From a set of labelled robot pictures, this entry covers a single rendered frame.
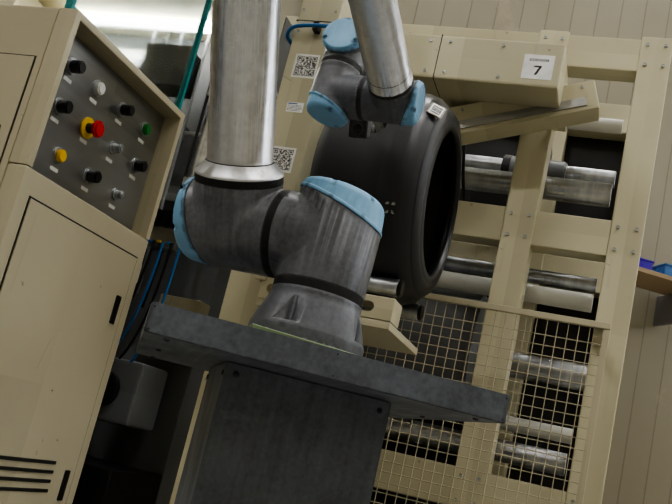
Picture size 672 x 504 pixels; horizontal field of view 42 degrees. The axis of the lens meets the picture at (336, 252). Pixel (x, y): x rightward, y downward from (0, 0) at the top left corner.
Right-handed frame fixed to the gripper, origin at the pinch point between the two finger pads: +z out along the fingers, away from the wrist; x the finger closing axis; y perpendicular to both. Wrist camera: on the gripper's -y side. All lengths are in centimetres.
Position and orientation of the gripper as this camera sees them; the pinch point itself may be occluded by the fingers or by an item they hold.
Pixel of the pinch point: (376, 132)
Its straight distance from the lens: 212.0
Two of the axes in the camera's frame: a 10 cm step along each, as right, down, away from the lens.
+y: 2.6, -9.1, 3.3
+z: 2.4, 4.0, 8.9
